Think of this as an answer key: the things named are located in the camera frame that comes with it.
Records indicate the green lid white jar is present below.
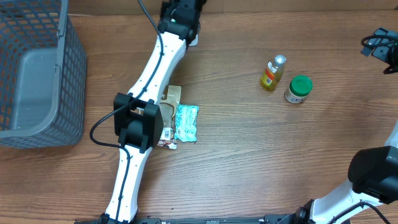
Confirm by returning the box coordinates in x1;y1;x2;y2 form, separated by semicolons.
284;75;313;104

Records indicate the yellow liquid bottle grey cap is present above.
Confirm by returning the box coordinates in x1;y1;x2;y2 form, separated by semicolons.
260;55;286;91

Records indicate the teal tissue packet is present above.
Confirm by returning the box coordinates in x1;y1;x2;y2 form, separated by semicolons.
174;105;199;142

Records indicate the brown snack bag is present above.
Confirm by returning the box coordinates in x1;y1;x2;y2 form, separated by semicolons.
157;85;182;150

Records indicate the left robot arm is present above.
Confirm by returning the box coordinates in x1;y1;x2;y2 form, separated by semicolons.
100;0;206;223

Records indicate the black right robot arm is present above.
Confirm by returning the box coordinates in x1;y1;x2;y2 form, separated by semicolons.
279;126;397;224

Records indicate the white barcode scanner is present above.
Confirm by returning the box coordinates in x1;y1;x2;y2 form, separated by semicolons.
187;34;198;47

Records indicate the dark grey mesh plastic basket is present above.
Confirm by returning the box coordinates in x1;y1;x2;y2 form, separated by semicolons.
1;0;87;149

